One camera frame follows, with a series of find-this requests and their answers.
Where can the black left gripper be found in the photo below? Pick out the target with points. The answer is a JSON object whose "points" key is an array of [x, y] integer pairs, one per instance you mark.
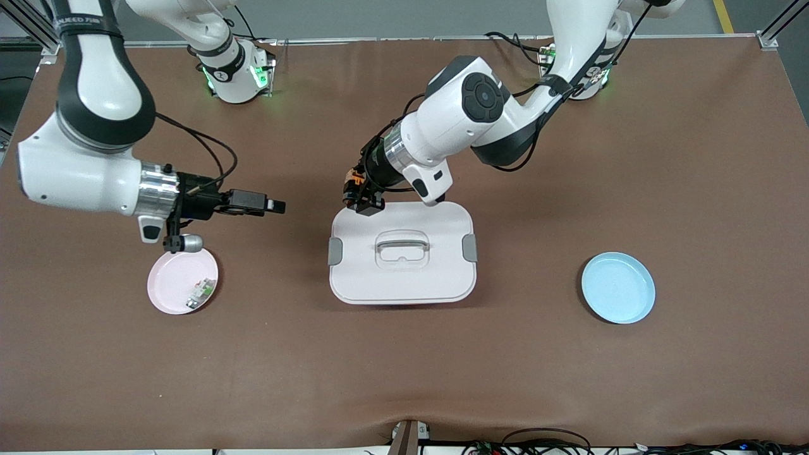
{"points": [[377, 168]]}

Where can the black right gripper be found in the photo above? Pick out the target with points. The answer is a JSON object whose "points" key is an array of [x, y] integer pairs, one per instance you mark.
{"points": [[198, 203]]}

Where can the orange push-button switch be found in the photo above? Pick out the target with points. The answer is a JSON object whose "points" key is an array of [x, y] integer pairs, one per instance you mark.
{"points": [[352, 187]]}

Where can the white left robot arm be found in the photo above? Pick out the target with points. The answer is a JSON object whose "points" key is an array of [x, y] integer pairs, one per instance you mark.
{"points": [[455, 120]]}

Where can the grey box latch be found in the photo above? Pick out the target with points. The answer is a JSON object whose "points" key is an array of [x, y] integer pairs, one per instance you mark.
{"points": [[469, 248], [335, 251]]}

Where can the white lidded storage box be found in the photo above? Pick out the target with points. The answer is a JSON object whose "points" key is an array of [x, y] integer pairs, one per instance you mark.
{"points": [[404, 278]]}

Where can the pink round plate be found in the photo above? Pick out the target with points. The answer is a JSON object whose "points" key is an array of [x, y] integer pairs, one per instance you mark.
{"points": [[174, 284]]}

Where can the light blue round plate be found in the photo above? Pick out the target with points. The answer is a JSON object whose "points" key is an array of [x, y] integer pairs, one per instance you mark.
{"points": [[618, 287]]}

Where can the green white switch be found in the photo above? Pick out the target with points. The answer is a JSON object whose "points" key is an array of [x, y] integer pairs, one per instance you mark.
{"points": [[199, 294]]}

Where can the brown grey mount post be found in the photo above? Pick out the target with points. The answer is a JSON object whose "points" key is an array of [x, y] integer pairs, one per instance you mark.
{"points": [[407, 439]]}

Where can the aluminium frame profile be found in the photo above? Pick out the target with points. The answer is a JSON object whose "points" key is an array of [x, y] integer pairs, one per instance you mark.
{"points": [[25, 19], [780, 22]]}

